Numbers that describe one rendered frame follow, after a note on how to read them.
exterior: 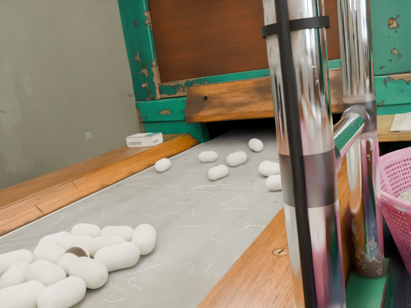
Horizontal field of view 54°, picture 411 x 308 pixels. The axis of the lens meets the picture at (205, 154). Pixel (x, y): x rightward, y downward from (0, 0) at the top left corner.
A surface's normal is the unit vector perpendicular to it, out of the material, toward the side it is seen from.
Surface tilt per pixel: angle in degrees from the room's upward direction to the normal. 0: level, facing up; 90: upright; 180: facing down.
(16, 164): 90
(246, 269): 0
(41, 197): 45
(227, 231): 0
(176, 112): 90
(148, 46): 90
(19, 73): 90
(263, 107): 67
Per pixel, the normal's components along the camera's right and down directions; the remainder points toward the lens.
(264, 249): -0.14, -0.97
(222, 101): -0.49, -0.15
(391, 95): -0.48, 0.25
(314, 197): -0.03, 0.21
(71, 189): 0.51, -0.70
